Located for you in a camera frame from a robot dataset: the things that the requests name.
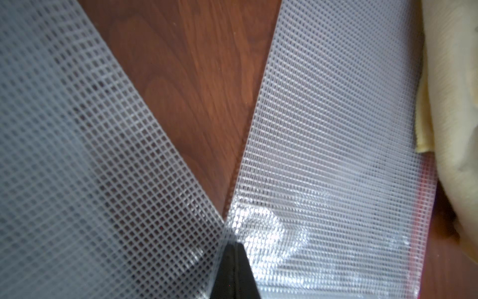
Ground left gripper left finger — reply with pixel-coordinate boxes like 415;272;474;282
210;244;236;299

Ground yellow cleaning cloth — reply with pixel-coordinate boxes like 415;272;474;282
421;1;478;262

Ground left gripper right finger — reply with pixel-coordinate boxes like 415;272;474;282
234;242;261;299

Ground red zipper mesh document bag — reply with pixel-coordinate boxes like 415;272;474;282
224;1;437;299

